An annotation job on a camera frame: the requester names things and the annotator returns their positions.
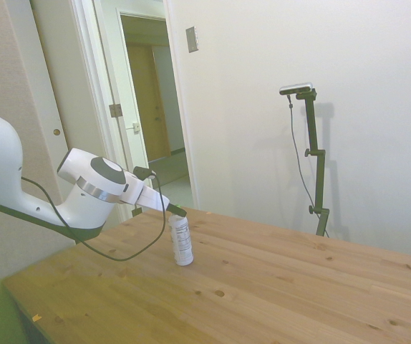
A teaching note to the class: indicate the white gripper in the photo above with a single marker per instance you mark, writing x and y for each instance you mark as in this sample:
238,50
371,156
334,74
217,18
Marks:
144,195

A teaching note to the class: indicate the white green-capped water bottle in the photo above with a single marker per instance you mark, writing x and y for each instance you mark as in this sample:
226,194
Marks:
182,243

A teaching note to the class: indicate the metal door strike plate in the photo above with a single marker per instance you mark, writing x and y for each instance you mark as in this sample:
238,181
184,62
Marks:
132,127

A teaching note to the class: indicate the brown wooden hallway door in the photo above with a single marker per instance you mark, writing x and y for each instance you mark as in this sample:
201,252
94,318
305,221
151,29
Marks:
148,107

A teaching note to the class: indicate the metal door hinge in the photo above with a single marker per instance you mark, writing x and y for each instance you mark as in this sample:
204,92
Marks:
115,110

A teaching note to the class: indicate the white door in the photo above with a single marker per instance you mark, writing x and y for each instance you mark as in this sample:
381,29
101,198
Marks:
58,71

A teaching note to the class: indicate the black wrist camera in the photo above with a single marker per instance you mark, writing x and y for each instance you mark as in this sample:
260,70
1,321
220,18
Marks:
142,172

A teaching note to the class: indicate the black camera stand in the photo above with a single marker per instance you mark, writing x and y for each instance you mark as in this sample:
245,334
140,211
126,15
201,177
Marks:
320,179

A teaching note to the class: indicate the white door frame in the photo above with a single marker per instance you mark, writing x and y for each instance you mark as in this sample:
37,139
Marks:
98,71

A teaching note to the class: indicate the grey exterior camera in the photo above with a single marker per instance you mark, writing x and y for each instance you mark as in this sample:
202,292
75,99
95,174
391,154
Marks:
296,88

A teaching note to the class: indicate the metal wall switch plate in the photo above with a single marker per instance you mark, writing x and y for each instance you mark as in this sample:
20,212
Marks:
192,39

